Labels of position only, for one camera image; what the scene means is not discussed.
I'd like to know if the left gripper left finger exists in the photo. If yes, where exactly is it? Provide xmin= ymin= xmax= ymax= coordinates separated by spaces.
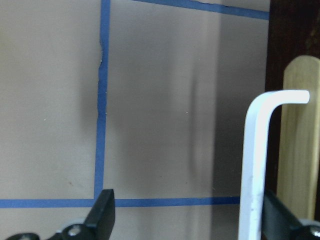
xmin=84 ymin=189 xmax=116 ymax=240

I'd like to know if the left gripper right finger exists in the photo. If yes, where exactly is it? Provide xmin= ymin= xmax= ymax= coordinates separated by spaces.
xmin=261 ymin=190 xmax=303 ymax=240

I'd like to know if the light wooden drawer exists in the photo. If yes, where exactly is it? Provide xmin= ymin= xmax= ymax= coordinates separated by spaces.
xmin=276 ymin=55 xmax=320 ymax=220

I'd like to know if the dark wooden drawer cabinet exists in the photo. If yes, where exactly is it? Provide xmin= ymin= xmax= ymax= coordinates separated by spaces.
xmin=265 ymin=0 xmax=320 ymax=193

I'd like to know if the white drawer handle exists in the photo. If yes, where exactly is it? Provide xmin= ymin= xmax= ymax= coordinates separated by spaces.
xmin=237 ymin=89 xmax=310 ymax=240

